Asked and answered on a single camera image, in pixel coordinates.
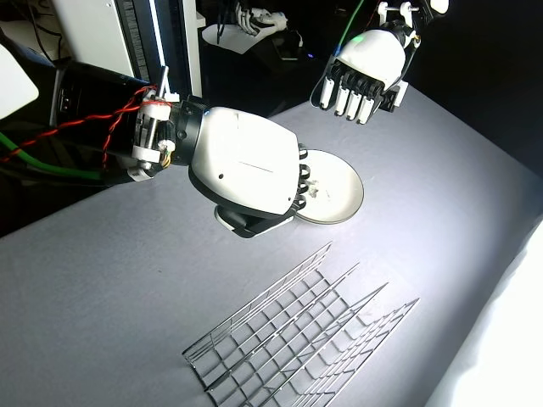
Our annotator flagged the spare white robotic hand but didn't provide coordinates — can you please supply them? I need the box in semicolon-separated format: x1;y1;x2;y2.
235;0;286;36

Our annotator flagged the silver wire dish rack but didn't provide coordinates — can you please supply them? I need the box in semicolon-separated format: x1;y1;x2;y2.
182;241;421;407

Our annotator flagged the white and black robot column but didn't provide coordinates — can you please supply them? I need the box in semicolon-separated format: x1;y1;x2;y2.
53;0;207;101

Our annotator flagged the white cloth backdrop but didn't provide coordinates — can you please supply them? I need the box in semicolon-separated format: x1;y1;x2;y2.
423;211;543;407

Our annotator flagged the white flat board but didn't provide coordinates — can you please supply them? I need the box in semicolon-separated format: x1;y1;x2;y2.
201;23;277;55

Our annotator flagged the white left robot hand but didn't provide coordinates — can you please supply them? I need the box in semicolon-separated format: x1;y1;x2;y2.
310;25;419;125

